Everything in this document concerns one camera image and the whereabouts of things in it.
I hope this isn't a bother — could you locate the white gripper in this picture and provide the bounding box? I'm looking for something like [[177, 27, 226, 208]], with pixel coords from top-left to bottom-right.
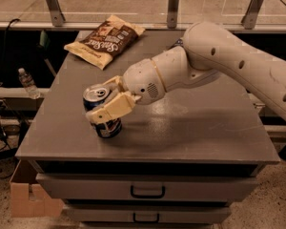
[[86, 59, 165, 124]]

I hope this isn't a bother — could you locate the blue pepsi can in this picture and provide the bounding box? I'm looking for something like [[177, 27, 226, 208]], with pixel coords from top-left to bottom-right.
[[83, 84, 122, 138]]

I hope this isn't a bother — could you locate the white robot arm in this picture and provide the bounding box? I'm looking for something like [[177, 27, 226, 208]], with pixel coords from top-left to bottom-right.
[[86, 22, 286, 124]]

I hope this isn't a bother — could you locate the brown cream chips bag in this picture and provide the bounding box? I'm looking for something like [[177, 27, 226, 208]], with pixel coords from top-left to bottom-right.
[[64, 15, 145, 70]]

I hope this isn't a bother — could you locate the blue chips bag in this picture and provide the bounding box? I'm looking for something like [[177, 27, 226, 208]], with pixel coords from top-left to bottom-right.
[[172, 38, 183, 48]]

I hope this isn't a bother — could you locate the grey drawer cabinet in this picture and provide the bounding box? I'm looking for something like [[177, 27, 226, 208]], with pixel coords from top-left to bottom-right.
[[17, 31, 279, 229]]

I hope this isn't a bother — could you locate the clear plastic water bottle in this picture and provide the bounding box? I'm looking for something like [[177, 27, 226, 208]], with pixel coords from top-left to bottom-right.
[[18, 68, 40, 99]]

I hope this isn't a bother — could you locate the upper grey drawer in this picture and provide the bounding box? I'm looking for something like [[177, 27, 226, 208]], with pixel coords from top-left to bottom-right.
[[36, 174, 257, 202]]

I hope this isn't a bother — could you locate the grey drawer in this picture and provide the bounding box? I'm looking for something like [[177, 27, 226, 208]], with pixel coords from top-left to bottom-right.
[[64, 205, 231, 224], [36, 174, 257, 202]]

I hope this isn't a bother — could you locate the lower grey drawer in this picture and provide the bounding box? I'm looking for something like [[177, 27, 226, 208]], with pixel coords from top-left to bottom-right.
[[64, 205, 231, 224]]

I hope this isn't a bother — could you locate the cardboard box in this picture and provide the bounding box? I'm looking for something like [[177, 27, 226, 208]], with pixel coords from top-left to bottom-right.
[[10, 160, 63, 218]]

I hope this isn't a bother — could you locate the left metal bracket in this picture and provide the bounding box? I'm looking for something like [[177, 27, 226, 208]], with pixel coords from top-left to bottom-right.
[[46, 0, 65, 27]]

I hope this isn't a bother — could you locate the metal bracket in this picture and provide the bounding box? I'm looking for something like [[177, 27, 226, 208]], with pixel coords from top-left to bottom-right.
[[46, 0, 65, 27], [241, 0, 264, 30], [167, 0, 179, 29]]

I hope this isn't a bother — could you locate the middle metal bracket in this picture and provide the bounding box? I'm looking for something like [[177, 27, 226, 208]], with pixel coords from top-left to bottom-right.
[[167, 0, 179, 29]]

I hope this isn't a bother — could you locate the black cable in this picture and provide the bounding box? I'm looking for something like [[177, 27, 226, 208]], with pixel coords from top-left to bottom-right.
[[0, 17, 22, 179]]

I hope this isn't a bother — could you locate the right metal bracket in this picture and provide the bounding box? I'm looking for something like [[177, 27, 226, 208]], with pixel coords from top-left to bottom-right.
[[241, 0, 264, 30]]

